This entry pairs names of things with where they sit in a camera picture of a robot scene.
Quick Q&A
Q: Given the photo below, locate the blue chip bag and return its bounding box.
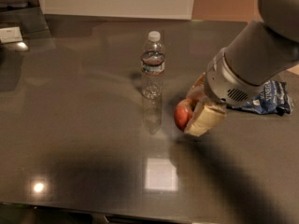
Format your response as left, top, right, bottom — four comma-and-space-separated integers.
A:
231, 80, 293, 116

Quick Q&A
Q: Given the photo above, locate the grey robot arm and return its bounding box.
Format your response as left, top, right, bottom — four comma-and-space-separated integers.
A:
183, 0, 299, 136

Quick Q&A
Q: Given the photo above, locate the clear plastic water bottle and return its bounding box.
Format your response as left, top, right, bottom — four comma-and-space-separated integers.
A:
140, 31, 165, 99

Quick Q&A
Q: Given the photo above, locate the red apple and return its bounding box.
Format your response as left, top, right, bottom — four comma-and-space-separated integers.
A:
174, 98, 196, 131

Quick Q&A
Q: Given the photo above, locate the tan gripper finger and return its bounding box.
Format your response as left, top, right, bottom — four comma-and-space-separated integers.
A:
184, 104, 226, 136
186, 73, 206, 101

